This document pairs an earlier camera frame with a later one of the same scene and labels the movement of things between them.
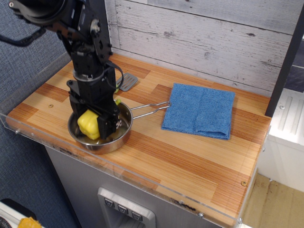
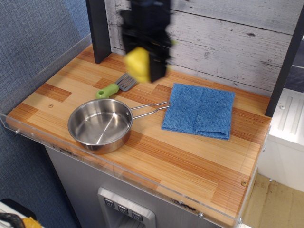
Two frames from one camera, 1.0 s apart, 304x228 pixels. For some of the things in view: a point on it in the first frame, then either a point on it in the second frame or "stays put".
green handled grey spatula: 129,81 stays put
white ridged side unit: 282,158 stays put
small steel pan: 116,141 stays put
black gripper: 97,95 to 147,28
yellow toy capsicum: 88,120 to 137,61
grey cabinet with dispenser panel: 99,197 stays put
